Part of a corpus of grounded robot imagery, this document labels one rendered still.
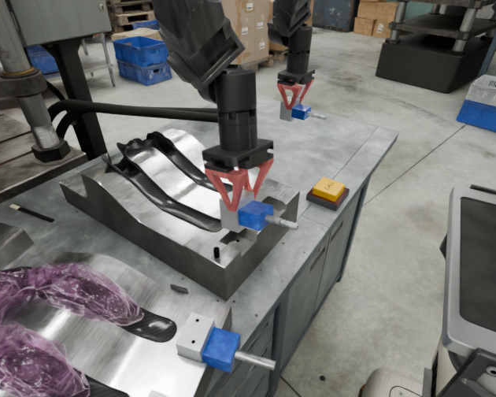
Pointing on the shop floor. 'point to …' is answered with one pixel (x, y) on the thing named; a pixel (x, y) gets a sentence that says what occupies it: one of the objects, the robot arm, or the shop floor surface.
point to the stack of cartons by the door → (375, 17)
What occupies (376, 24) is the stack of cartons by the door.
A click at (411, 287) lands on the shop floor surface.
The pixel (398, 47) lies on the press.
